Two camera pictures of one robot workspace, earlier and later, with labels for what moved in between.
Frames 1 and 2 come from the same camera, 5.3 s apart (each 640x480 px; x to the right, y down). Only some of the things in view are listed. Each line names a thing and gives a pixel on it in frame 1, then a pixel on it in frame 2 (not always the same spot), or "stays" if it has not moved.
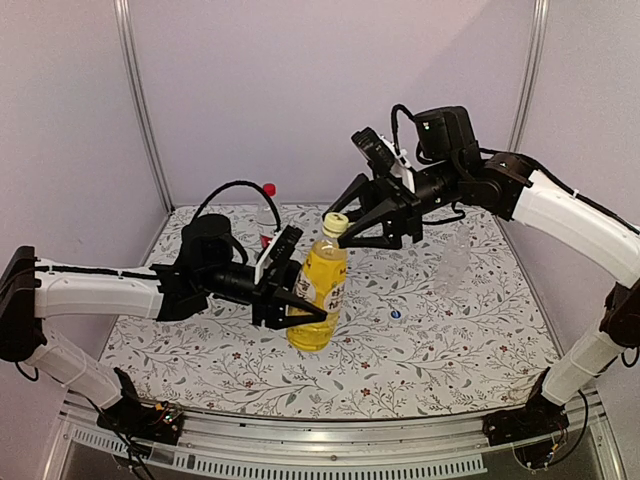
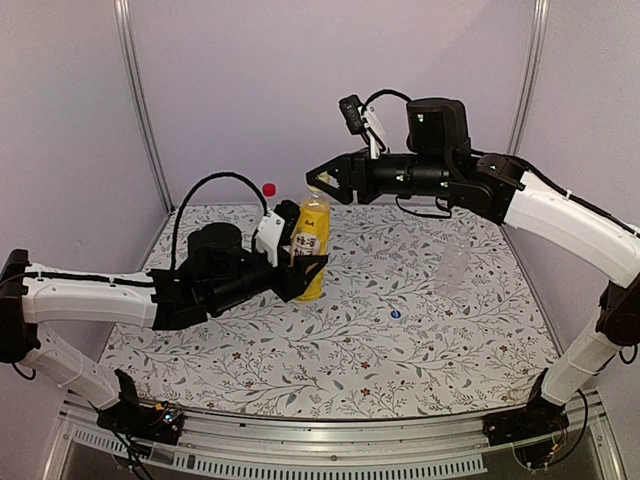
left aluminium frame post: (124, 26) stays
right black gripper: (399, 210) to (346, 164)
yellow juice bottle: (321, 279) to (312, 240)
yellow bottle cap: (334, 224) to (325, 177)
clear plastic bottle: (453, 266) stays
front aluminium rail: (448, 446) stays
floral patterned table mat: (446, 325) stays
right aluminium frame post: (536, 45) stays
